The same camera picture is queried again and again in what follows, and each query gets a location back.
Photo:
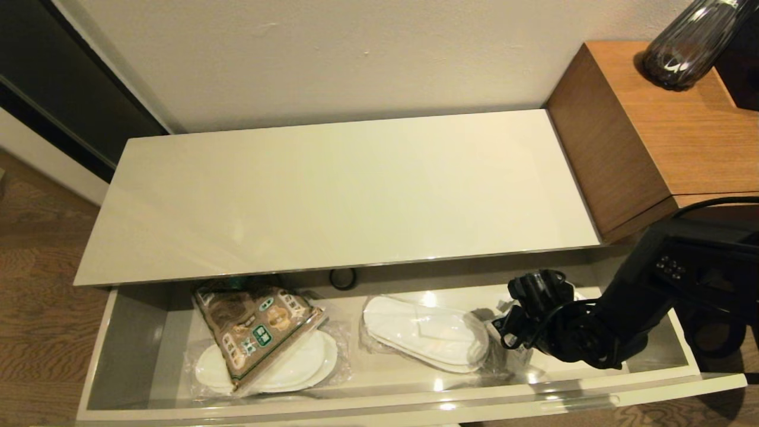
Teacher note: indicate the black box on desk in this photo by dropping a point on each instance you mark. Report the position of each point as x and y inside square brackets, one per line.
[741, 71]

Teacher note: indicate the dark glass vase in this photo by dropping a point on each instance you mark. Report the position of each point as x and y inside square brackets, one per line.
[682, 53]

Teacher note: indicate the wooden side cabinet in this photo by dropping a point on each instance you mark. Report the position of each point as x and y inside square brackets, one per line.
[670, 136]

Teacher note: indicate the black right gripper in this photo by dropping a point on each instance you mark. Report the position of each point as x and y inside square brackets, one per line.
[539, 290]

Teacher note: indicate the black tape roll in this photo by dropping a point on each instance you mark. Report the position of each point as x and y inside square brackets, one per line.
[343, 289]

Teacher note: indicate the green label snack bag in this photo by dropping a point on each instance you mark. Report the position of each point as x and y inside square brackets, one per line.
[255, 332]

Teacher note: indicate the cream white drawer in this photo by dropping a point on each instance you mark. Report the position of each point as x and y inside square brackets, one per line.
[415, 391]

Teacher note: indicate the white slippers with paper tag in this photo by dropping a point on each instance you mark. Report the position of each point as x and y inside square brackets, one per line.
[427, 335]

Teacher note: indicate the white slippers in crinkled wrap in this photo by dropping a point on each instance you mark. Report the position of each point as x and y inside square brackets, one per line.
[302, 362]

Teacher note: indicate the white tissue pack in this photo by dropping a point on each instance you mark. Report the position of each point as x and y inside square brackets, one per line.
[578, 295]

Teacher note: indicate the dark sliding door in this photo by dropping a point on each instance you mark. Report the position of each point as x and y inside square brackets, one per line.
[59, 77]

